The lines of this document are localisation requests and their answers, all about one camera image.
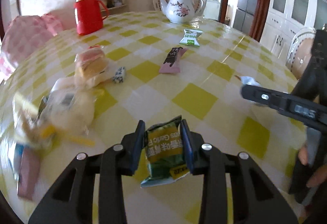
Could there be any red thermos jug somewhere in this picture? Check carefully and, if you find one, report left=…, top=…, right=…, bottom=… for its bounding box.
left=74, top=0, right=110, bottom=36

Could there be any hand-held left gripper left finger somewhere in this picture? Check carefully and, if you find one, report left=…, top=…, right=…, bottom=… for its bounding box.
left=28, top=120, right=146, bottom=224

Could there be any green white snack packet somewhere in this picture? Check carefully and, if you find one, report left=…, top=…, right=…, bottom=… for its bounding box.
left=179, top=29, right=203, bottom=47

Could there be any blue white wrapped candy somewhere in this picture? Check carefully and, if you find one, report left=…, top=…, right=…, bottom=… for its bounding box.
left=112, top=66, right=127, bottom=84

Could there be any blue white snack packet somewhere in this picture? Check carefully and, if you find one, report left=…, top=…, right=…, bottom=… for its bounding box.
left=234, top=75, right=262, bottom=107

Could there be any white round bun packet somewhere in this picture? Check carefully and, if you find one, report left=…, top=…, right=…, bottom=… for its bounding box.
left=48, top=78, right=95, bottom=132

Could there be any orange label bread packet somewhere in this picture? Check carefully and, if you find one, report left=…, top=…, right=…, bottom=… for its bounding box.
left=74, top=45, right=109, bottom=88

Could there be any pink checked cloth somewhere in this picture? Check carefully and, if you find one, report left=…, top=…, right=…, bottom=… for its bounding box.
left=0, top=13, right=64, bottom=79

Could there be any beige padded white chair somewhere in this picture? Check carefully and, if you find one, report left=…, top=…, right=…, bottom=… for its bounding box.
left=286, top=27, right=317, bottom=81

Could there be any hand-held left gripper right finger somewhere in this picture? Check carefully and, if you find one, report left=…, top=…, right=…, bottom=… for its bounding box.
left=180, top=119, right=299, bottom=224

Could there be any person's right hand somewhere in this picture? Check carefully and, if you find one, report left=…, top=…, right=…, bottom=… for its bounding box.
left=298, top=146, right=327, bottom=189

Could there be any white floral teapot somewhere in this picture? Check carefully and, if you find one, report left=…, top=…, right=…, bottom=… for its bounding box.
left=157, top=0, right=205, bottom=24

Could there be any yellow checked tablecloth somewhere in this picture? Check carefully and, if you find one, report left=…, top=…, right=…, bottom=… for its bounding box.
left=0, top=10, right=317, bottom=224

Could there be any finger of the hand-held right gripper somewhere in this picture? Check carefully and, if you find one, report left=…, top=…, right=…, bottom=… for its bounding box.
left=241, top=84, right=327, bottom=134

